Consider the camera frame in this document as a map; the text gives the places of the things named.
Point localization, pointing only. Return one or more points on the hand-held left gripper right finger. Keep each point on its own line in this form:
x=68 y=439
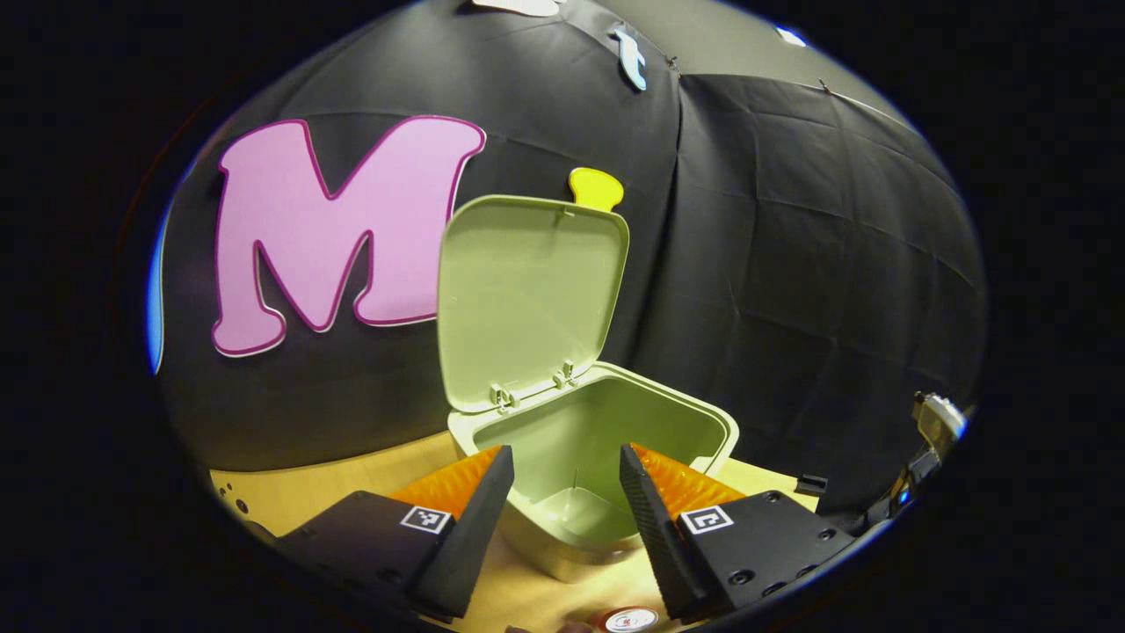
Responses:
x=650 y=527

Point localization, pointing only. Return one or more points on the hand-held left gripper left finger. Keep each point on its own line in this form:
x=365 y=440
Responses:
x=479 y=527

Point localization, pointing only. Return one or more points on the red pop can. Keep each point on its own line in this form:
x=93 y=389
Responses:
x=629 y=621

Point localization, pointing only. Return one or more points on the pale green desktop garbage bin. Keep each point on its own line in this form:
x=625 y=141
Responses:
x=527 y=290

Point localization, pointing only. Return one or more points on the wooden desktop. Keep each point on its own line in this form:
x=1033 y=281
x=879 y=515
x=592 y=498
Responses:
x=334 y=492

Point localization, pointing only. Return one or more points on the small black block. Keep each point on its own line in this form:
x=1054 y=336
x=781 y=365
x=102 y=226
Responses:
x=811 y=484

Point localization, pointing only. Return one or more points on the black backdrop cloth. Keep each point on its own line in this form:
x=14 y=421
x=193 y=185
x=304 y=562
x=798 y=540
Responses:
x=773 y=264

